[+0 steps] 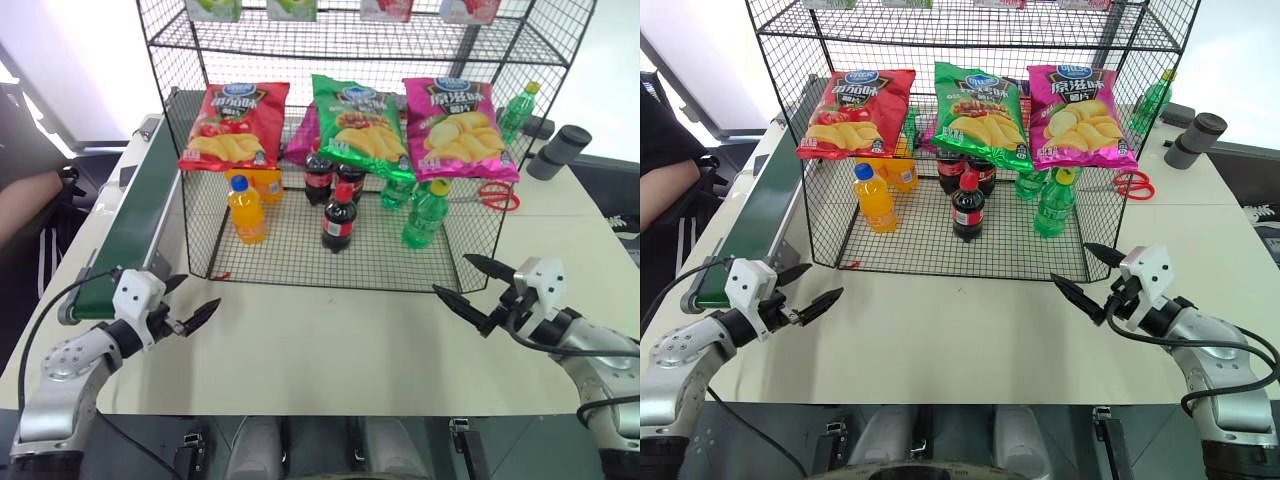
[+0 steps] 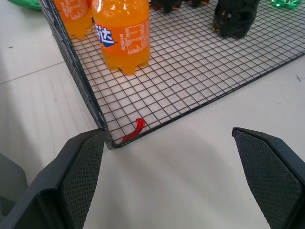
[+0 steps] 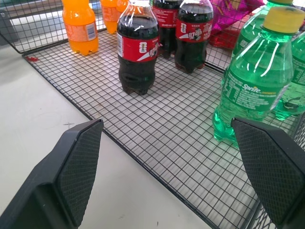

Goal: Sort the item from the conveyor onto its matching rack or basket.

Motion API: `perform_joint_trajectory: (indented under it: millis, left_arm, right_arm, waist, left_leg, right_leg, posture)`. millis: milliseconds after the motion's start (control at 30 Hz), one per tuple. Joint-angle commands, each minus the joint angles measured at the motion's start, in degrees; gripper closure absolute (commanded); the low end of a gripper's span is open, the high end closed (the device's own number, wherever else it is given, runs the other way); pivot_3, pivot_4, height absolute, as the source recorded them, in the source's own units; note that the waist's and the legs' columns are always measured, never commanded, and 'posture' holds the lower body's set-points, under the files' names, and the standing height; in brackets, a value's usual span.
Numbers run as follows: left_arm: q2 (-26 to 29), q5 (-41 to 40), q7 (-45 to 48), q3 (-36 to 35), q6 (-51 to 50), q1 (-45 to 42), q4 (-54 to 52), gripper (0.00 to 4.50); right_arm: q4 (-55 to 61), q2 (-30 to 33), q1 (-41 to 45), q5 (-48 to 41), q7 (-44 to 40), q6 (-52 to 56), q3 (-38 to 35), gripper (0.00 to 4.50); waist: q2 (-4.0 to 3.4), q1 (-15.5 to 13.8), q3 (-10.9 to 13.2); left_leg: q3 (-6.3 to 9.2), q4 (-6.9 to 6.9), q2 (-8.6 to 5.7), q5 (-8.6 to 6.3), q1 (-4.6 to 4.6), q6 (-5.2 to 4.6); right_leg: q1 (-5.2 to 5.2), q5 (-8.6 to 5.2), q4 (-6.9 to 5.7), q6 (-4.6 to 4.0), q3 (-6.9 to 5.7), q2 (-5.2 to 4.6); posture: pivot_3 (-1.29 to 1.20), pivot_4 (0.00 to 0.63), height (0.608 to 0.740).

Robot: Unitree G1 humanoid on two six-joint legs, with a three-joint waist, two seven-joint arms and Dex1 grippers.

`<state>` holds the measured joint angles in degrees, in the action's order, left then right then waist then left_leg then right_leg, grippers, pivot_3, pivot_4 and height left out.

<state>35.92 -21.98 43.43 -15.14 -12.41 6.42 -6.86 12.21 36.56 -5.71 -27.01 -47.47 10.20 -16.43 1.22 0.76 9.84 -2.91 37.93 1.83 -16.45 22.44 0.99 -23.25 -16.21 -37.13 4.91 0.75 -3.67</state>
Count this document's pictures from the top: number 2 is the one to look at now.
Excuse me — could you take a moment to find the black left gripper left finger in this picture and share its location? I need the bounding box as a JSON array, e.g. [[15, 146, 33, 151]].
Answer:
[[0, 127, 106, 229]]

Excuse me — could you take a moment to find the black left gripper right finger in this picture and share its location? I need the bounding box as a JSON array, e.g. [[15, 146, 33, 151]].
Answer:
[[232, 127, 305, 229]]

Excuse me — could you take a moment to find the green object corner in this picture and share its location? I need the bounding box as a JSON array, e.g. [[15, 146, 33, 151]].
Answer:
[[7, 0, 43, 11]]

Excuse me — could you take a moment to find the grey object at edge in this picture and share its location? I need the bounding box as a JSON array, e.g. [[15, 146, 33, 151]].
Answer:
[[0, 152, 29, 217]]

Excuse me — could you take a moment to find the red plastic scrap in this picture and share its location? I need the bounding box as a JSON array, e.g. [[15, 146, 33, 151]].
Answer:
[[121, 117, 146, 143]]

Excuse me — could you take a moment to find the orange Fanta soda bottle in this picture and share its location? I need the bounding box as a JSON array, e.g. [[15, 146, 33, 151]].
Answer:
[[53, 0, 93, 40], [91, 0, 151, 76]]

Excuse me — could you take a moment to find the dark cola bottle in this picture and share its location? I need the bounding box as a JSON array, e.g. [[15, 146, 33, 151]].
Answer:
[[151, 0, 184, 13], [212, 0, 261, 40]]

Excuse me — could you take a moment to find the green plastic bottle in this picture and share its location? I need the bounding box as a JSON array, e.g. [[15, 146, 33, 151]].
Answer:
[[271, 0, 305, 10]]

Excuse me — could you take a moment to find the black wire mesh basket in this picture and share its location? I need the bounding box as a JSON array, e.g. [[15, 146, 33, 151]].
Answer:
[[38, 0, 305, 150]]

